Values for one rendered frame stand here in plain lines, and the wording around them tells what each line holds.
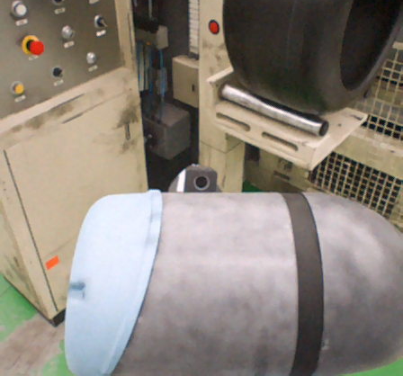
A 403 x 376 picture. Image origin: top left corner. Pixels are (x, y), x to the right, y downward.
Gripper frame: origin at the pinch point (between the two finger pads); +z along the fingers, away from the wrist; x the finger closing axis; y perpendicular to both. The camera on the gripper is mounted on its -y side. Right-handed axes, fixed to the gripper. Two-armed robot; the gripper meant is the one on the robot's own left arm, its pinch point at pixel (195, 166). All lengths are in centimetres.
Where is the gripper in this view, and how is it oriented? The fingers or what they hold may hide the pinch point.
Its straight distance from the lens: 79.2
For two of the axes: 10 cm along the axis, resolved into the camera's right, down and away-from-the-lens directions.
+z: 0.0, -6.2, 7.8
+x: 9.9, 1.1, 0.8
